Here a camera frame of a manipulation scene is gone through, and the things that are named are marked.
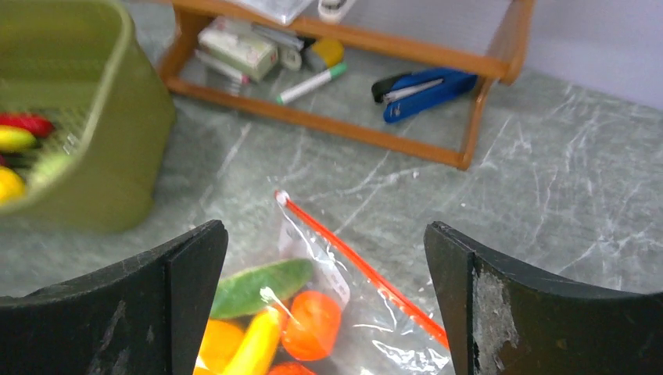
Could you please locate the clear zip top bag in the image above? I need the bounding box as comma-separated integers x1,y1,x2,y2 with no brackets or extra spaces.
193,191,453,374

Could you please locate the olive green plastic bin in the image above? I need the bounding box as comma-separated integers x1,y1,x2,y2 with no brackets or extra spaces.
1,1,176,232

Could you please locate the white tape dispenser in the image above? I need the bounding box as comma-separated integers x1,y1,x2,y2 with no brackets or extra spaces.
252,23,306,71

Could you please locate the yellow lemon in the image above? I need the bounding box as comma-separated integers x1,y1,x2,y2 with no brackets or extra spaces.
1,166,26,203

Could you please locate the yellow grey small object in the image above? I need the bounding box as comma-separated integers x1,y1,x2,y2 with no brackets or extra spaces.
303,38,345,72

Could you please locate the watermelon slice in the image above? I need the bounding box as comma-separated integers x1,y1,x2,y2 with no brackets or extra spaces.
210,258,314,320

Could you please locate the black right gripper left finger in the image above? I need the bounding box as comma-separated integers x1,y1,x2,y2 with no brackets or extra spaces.
1,220,228,374

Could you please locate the orange tangerine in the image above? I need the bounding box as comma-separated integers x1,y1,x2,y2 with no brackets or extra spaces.
281,291,342,362

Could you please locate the orange bell pepper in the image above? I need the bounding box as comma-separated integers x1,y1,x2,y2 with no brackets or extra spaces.
192,319,245,375

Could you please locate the blue stapler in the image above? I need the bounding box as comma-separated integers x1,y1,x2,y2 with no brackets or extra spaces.
371,67,478,123

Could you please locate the orange wooden shelf rack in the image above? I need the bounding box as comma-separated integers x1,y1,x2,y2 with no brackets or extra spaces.
158,1,535,170

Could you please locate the red chili pepper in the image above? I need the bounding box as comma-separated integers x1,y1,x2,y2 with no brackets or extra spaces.
1,113,55,138

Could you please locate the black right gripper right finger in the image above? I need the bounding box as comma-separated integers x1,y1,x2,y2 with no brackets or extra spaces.
424,222,662,374

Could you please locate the white flat packet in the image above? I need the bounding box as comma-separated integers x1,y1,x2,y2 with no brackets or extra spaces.
231,0,313,26

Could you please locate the white green box lower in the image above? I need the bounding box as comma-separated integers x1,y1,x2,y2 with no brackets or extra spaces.
198,29,278,81

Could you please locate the green white marker pen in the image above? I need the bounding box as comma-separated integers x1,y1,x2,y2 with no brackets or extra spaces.
276,62,347,105

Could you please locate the white grey small device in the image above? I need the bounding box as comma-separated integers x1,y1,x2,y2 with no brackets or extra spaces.
317,0,357,24

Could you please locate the yellow banana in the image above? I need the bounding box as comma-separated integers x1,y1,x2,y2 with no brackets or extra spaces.
222,306,286,375

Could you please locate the white pink tube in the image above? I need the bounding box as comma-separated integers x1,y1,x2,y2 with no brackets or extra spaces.
195,50,251,84

